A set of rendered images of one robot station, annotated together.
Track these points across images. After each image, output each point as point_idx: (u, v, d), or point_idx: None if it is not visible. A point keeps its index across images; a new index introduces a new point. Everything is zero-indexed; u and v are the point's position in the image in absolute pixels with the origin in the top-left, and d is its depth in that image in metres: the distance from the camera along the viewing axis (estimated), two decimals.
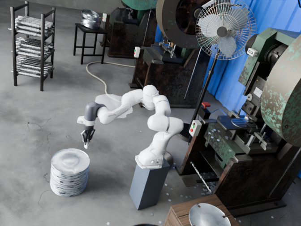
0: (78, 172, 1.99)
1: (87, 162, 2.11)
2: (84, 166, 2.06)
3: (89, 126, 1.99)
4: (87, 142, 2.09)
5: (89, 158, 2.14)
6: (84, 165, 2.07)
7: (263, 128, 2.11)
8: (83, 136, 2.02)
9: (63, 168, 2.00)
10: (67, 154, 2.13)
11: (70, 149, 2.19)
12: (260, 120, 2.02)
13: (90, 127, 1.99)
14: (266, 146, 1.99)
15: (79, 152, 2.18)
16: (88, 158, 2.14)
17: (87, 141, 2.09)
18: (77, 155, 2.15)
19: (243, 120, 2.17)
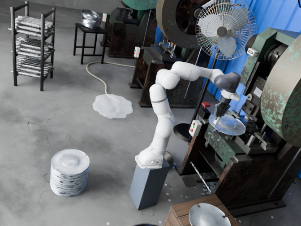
0: (209, 115, 2.10)
1: (214, 126, 1.98)
2: (212, 122, 2.03)
3: None
4: None
5: (217, 128, 1.95)
6: (213, 123, 2.02)
7: (263, 128, 2.11)
8: (226, 106, 1.97)
9: (222, 117, 2.13)
10: (236, 128, 2.02)
11: (241, 133, 1.96)
12: (260, 120, 2.02)
13: None
14: (266, 146, 1.99)
15: (230, 133, 1.94)
16: (217, 129, 1.96)
17: None
18: (229, 130, 1.98)
19: (243, 120, 2.17)
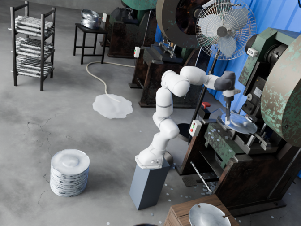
0: (226, 125, 2.03)
1: (244, 132, 2.00)
2: (237, 129, 2.01)
3: None
4: (225, 115, 2.02)
5: (249, 133, 1.99)
6: (238, 130, 2.01)
7: (263, 128, 2.11)
8: None
9: None
10: (245, 122, 2.15)
11: (253, 124, 2.15)
12: (260, 120, 2.02)
13: (223, 95, 1.97)
14: (266, 146, 1.99)
15: (253, 129, 2.07)
16: (248, 133, 2.00)
17: (225, 115, 2.02)
18: (248, 127, 2.08)
19: None
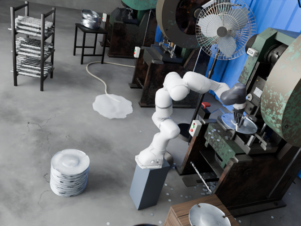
0: (256, 128, 2.09)
1: (246, 119, 2.20)
2: (250, 123, 2.16)
3: None
4: (236, 123, 1.96)
5: (243, 116, 2.22)
6: (249, 122, 2.16)
7: (263, 128, 2.11)
8: (233, 112, 1.94)
9: (246, 130, 2.03)
10: (229, 119, 2.12)
11: (223, 115, 2.17)
12: (260, 120, 2.02)
13: (234, 108, 1.85)
14: (266, 146, 1.99)
15: (231, 114, 2.21)
16: None
17: (236, 123, 1.95)
18: None
19: None
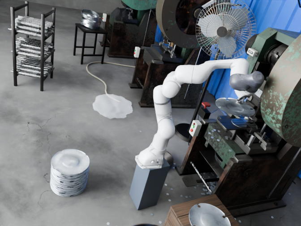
0: (238, 115, 2.05)
1: (221, 109, 2.05)
2: (228, 111, 2.05)
3: None
4: None
5: (218, 106, 2.05)
6: (227, 110, 2.05)
7: (263, 128, 2.11)
8: None
9: (247, 113, 1.94)
10: (231, 102, 1.87)
11: (224, 98, 1.86)
12: (260, 120, 2.02)
13: None
14: (266, 146, 1.99)
15: (218, 102, 1.95)
16: (218, 106, 2.04)
17: None
18: (223, 103, 1.95)
19: (243, 120, 2.17)
